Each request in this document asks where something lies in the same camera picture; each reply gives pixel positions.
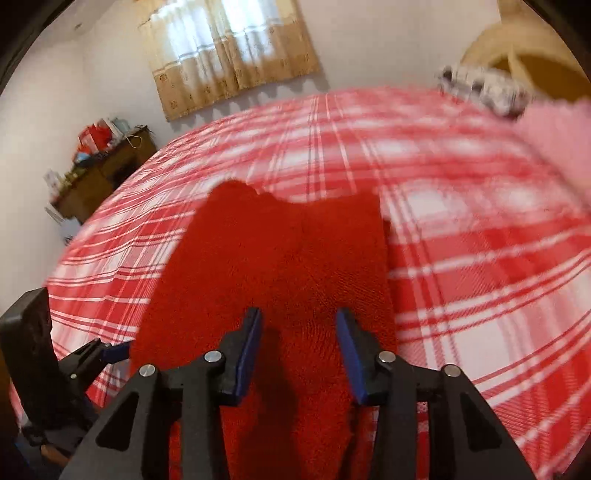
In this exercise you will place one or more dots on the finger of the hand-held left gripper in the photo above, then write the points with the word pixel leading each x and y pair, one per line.
pixel 115 353

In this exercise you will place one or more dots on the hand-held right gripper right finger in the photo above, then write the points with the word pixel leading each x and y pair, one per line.
pixel 351 364

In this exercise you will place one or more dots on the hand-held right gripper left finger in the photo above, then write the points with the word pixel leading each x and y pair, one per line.
pixel 247 360

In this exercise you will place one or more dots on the red knit sweater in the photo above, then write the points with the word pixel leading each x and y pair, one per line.
pixel 277 277

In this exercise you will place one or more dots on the white bag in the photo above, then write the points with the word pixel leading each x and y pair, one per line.
pixel 64 228

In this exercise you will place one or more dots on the red white plaid blanket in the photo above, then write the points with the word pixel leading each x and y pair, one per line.
pixel 461 277

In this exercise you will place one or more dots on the brown wooden desk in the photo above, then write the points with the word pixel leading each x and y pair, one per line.
pixel 106 180

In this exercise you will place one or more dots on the red bag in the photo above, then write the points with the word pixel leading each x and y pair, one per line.
pixel 94 138

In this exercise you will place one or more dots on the pink pillow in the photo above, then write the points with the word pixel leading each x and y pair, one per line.
pixel 558 138

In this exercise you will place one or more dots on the black white patterned pillow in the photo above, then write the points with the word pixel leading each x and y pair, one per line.
pixel 489 90

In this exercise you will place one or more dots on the tan patterned curtain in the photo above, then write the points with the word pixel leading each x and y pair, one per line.
pixel 231 50

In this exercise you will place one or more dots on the cream wooden headboard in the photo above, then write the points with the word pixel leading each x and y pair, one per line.
pixel 531 50

